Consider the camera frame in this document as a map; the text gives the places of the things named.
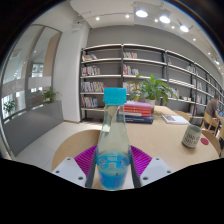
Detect leafy plant in white pot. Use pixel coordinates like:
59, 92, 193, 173
127, 72, 178, 110

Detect pink book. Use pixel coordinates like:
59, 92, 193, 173
123, 100, 153, 110

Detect dark blue book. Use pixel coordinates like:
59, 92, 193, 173
117, 113, 155, 125

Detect small green potted plant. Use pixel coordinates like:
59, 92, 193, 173
40, 86, 62, 105
2, 99, 17, 116

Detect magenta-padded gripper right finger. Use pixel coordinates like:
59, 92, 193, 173
128, 145, 175, 189

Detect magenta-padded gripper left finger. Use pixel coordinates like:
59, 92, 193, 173
51, 145, 100, 189

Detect red book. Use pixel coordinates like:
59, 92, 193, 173
123, 105, 153, 117

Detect grey shelf unit with books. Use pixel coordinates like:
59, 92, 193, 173
79, 42, 224, 125

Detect grey-framed glass door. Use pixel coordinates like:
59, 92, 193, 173
0, 23, 63, 158

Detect clear bottle with blue cap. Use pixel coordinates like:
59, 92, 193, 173
94, 87, 132, 191

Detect round ceiling lights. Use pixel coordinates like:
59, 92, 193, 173
94, 8, 222, 67

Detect person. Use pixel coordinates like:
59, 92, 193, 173
203, 94, 224, 130

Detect grey patterned ceramic cup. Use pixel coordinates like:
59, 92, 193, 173
181, 123, 203, 149

